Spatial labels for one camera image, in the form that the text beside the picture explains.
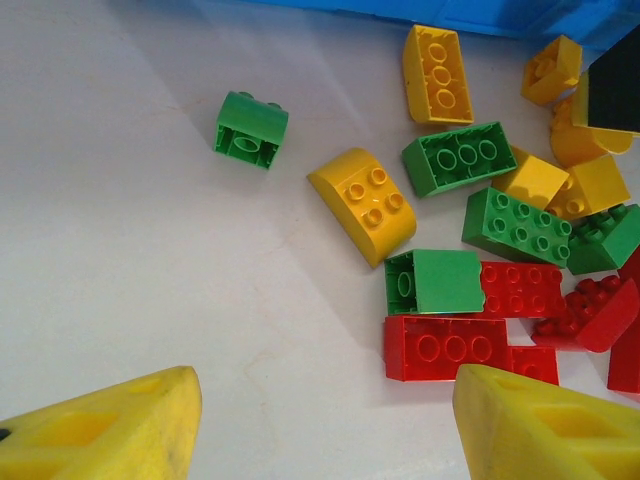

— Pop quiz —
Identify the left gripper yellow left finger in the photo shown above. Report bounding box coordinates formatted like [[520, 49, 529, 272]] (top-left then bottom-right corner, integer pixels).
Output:
[[0, 365, 203, 480]]

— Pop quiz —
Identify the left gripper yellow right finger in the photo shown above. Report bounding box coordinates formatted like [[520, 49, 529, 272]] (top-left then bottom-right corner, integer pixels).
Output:
[[452, 363, 640, 480]]

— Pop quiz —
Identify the yellow small brick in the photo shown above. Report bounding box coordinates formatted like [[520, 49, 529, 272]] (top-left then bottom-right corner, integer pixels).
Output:
[[520, 34, 584, 105]]

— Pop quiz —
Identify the red two-by-two brick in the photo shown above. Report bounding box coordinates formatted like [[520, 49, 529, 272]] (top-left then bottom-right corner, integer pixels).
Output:
[[507, 345, 560, 386], [607, 329, 640, 396], [617, 258, 640, 287]]

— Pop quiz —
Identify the red two-by-four brick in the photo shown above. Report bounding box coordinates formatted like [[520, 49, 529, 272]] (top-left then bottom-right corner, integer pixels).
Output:
[[477, 260, 569, 320], [383, 314, 511, 385]]

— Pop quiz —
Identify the yellow curved-top brick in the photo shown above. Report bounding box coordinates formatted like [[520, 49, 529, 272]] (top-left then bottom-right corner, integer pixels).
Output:
[[306, 147, 418, 270]]

